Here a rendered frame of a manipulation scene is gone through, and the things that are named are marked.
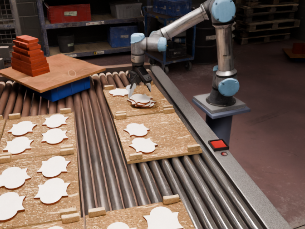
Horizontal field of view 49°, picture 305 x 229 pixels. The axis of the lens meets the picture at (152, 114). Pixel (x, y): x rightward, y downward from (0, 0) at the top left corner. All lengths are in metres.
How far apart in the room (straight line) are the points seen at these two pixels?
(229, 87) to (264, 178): 1.31
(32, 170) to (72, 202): 0.29
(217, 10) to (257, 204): 0.96
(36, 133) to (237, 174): 0.98
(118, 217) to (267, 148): 2.43
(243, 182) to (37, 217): 0.80
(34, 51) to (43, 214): 1.18
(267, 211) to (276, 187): 1.65
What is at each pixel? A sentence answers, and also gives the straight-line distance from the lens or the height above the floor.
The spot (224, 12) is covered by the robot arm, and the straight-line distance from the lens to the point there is 1.78.
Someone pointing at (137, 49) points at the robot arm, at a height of 1.27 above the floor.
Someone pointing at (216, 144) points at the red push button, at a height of 0.93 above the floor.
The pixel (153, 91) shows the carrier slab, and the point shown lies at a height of 0.94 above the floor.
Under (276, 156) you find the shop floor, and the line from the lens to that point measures 3.35.
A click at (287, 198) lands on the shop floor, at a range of 2.89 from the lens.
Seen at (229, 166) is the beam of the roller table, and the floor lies 0.91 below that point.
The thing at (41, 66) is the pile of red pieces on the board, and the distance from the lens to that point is 2.22.
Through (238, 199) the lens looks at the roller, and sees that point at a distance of 1.33.
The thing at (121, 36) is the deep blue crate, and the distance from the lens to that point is 6.01.
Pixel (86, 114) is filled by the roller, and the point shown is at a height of 0.92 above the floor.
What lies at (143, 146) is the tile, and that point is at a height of 0.95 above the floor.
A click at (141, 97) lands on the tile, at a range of 1.96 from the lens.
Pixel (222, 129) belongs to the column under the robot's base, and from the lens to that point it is 2.15.
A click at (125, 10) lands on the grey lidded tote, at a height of 0.77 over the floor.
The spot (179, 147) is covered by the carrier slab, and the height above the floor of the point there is 0.94.
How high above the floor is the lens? 1.78
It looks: 27 degrees down
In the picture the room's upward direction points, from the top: straight up
